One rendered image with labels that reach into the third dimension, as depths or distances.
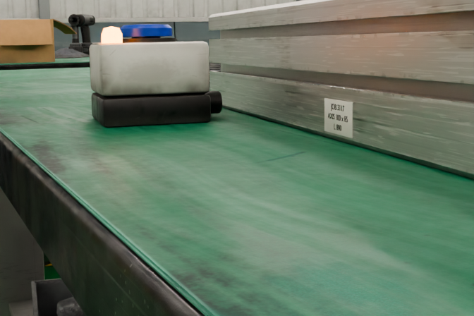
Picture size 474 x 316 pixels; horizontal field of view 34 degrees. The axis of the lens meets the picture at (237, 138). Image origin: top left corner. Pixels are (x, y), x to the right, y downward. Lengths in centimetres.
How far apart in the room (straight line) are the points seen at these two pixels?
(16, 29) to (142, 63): 226
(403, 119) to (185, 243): 18
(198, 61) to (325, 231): 34
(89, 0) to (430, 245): 1170
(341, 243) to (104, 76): 35
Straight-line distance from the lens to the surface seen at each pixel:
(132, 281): 22
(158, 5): 1217
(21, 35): 280
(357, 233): 24
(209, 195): 30
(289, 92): 53
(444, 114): 35
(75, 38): 420
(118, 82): 56
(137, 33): 58
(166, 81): 56
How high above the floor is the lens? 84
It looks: 7 degrees down
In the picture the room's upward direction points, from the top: 1 degrees counter-clockwise
